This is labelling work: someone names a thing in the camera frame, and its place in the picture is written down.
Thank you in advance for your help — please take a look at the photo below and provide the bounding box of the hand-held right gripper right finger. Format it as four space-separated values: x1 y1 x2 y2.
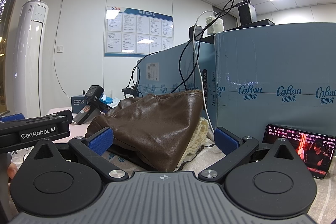
198 127 300 184

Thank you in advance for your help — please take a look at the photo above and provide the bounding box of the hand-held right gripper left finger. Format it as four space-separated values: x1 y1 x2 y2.
26 127 130 184

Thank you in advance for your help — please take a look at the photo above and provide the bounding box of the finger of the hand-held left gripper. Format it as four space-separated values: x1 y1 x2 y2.
0 113 25 124

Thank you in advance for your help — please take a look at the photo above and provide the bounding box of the brown leather garment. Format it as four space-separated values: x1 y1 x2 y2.
86 90 208 172

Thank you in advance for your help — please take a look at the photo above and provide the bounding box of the person's left hand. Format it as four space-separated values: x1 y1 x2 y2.
7 163 19 180

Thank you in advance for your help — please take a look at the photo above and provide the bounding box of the cream knit garment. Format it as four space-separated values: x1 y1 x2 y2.
181 116 214 163

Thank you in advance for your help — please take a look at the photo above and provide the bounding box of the black handheld device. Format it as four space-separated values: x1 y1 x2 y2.
73 85 105 125

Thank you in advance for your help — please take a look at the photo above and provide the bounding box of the blue plastic tissue pack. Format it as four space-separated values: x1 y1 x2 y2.
101 93 120 109

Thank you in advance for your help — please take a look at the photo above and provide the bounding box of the dark blue tissue box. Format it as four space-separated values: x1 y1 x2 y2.
71 94 88 115

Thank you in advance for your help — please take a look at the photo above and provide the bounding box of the white standing air conditioner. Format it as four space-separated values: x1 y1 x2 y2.
13 0 49 118

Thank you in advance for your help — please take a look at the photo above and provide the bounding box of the smartphone with lit screen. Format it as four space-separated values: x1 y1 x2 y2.
262 124 336 179

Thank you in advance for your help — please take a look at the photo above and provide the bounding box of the blue carton box with label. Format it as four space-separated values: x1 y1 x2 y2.
136 41 217 119

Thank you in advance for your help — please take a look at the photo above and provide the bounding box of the large blue carton box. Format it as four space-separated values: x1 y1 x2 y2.
213 22 336 135

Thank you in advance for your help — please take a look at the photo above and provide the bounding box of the small black box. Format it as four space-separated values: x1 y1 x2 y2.
189 26 203 42

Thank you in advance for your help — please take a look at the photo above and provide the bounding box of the black flat device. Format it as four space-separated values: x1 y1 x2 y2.
223 19 275 31

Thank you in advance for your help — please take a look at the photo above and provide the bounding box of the grey power adapter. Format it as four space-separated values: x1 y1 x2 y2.
238 0 257 26

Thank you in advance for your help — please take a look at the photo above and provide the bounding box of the black clip mount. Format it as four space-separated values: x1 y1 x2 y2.
122 86 143 96

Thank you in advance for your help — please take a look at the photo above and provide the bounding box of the white charging cable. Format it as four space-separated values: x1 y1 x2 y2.
192 11 219 109

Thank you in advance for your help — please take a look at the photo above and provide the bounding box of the black cable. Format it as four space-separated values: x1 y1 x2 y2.
127 40 192 89
179 0 248 92

